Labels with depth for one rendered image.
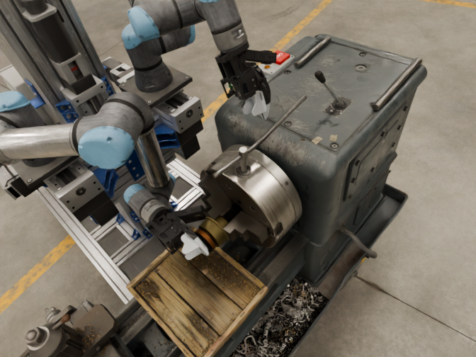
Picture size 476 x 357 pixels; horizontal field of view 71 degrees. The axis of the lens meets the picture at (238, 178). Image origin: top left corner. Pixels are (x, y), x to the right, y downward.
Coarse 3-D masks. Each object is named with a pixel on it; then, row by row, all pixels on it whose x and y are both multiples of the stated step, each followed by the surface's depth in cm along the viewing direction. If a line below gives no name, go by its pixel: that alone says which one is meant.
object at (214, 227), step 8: (200, 224) 97; (208, 224) 94; (216, 224) 94; (224, 224) 96; (200, 232) 93; (208, 232) 93; (216, 232) 93; (224, 232) 94; (208, 240) 92; (216, 240) 93; (224, 240) 96; (208, 248) 93
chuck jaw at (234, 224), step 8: (240, 216) 96; (248, 216) 96; (232, 224) 95; (240, 224) 94; (248, 224) 94; (256, 224) 93; (232, 232) 94; (240, 232) 92; (248, 232) 94; (256, 232) 91; (264, 232) 91; (272, 232) 93; (232, 240) 95; (256, 240) 93; (264, 240) 93
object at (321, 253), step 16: (384, 176) 138; (368, 192) 134; (352, 208) 121; (368, 208) 151; (352, 224) 140; (336, 240) 132; (304, 256) 126; (320, 256) 125; (336, 256) 143; (304, 272) 136; (320, 272) 138
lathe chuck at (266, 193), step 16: (224, 160) 95; (224, 176) 91; (240, 176) 89; (256, 176) 89; (272, 176) 90; (240, 192) 90; (256, 192) 88; (272, 192) 89; (256, 208) 89; (272, 208) 89; (288, 208) 92; (272, 224) 89; (288, 224) 95; (272, 240) 96
